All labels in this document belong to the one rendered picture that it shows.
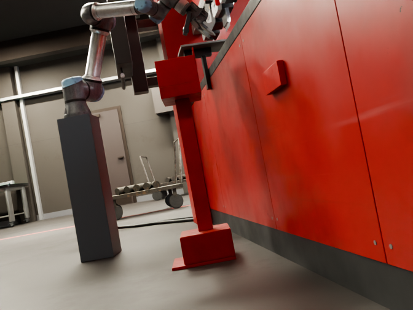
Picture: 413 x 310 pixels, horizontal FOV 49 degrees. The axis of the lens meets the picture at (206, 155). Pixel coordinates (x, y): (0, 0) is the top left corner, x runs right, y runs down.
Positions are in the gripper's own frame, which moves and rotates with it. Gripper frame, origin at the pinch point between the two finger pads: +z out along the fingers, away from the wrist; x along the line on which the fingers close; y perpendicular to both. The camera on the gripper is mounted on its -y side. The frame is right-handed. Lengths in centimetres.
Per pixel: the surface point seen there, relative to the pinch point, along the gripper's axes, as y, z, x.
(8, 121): -156, -290, 808
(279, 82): -37, 33, -110
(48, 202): -239, -110, 814
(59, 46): 20, -259, 622
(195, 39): 22, -15, 85
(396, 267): -65, 70, -148
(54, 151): -143, -174, 808
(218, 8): 12.8, -6.7, -3.9
